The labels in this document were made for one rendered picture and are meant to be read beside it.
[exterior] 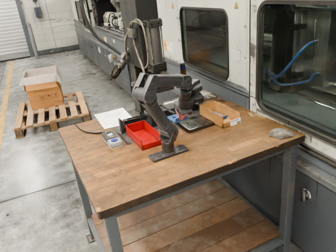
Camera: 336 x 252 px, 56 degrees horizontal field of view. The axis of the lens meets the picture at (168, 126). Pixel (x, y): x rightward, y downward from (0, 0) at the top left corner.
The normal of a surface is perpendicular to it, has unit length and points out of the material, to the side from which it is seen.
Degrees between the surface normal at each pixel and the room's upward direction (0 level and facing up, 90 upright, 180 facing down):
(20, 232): 0
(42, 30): 90
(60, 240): 0
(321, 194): 90
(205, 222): 0
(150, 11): 90
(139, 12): 90
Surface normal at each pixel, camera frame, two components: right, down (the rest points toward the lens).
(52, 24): 0.39, 0.34
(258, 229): -0.10, -0.91
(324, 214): -0.91, 0.25
